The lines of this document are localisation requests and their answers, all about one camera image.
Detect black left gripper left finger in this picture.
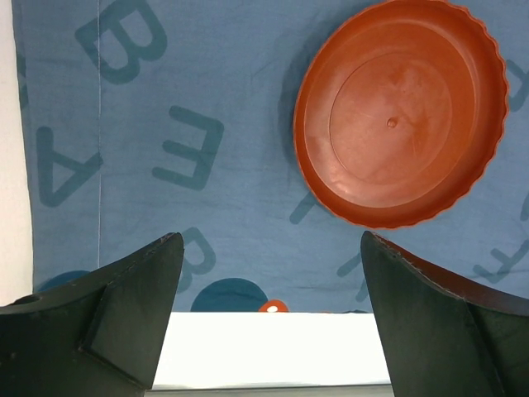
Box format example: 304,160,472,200
1,233,184,396

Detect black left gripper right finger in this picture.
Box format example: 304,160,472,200
360,232,528,397

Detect blue letter-print cloth napkin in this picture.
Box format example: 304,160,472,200
11,0,529,314

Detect red round plastic plate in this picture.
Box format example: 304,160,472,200
293,1,509,229

